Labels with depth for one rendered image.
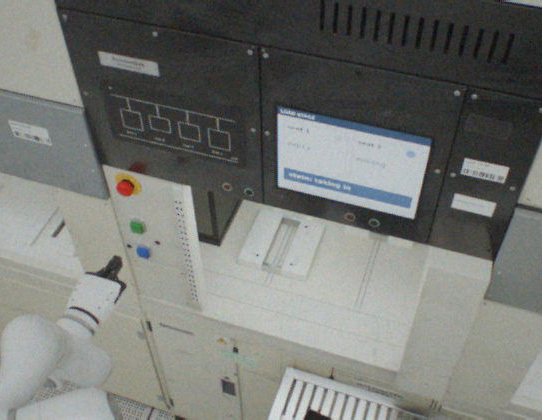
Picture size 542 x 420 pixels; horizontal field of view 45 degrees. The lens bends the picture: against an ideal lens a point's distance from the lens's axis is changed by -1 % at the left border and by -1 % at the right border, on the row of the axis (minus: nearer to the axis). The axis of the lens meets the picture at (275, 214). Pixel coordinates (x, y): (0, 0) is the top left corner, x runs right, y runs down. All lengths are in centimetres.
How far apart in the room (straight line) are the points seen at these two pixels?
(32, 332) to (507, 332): 100
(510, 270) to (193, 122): 69
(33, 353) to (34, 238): 113
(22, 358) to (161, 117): 55
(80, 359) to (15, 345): 29
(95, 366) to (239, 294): 65
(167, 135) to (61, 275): 83
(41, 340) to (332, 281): 105
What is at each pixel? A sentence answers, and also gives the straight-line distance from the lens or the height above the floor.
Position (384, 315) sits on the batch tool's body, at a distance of 190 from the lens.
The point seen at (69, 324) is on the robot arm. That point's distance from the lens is 149.
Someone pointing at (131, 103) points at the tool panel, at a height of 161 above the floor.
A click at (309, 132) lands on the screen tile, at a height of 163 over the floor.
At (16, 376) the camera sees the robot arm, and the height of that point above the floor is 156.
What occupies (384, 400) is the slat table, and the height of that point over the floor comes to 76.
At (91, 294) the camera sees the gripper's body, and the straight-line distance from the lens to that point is 154.
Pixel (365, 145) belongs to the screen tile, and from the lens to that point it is 121.
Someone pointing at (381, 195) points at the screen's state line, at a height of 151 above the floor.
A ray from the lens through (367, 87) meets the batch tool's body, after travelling 113.
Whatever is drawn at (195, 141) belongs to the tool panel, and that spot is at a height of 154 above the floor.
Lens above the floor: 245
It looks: 49 degrees down
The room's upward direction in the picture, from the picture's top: 1 degrees counter-clockwise
